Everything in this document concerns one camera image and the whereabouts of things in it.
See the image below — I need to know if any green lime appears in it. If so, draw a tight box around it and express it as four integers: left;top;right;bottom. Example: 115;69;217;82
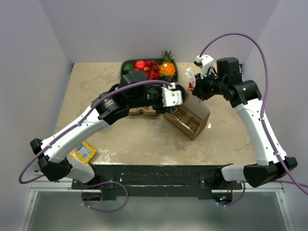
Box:
122;63;134;74

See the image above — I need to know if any brown pulp cup carrier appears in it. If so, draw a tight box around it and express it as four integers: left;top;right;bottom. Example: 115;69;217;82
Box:
129;106;158;116

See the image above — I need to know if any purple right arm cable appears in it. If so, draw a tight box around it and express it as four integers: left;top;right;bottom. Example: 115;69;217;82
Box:
199;33;308;207

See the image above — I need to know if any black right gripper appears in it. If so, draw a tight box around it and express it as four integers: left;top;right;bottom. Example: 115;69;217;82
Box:
193;69;227;101

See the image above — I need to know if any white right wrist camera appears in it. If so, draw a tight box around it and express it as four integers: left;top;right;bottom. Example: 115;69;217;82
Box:
194;54;214;78

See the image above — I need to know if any red apple back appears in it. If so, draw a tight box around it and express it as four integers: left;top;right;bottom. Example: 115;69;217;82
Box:
134;60;146;71

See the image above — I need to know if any orange pineapple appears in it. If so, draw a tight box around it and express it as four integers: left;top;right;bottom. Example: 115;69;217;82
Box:
159;50;176;77

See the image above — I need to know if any brown paper cup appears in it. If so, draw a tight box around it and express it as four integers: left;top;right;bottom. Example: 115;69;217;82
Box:
182;88;190;104

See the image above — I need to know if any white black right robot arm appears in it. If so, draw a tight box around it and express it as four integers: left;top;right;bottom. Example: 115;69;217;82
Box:
192;55;297;189

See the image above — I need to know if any strawberry bunch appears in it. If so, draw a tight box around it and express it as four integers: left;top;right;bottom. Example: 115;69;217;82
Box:
143;60;160;80

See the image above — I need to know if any red ribbed straw cup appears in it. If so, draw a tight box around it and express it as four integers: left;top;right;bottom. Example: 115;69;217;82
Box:
188;81;196;91

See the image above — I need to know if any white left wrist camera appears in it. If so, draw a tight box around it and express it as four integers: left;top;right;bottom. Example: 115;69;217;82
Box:
162;83;184;107

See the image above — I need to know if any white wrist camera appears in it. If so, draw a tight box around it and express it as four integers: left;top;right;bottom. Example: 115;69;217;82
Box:
194;54;214;78
162;83;184;107

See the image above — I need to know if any dark grey fruit tray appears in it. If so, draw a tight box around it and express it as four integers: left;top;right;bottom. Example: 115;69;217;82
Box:
120;58;179;82

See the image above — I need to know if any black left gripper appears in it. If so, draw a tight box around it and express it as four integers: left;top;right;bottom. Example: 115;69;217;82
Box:
129;76;176;114

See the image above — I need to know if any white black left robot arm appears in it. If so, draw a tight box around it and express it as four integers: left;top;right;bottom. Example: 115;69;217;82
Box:
30;70;187;189

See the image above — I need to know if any brown white paper bag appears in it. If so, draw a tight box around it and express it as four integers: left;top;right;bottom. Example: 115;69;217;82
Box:
163;91;210;141

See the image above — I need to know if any black cup lid top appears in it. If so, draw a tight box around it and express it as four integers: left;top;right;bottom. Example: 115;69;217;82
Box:
177;83;188;104

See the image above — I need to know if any yellow chips bag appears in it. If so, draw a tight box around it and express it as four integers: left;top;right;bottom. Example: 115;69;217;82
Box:
67;141;97;164

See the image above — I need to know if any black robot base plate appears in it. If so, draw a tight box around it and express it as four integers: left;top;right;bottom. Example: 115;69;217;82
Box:
72;165;242;200

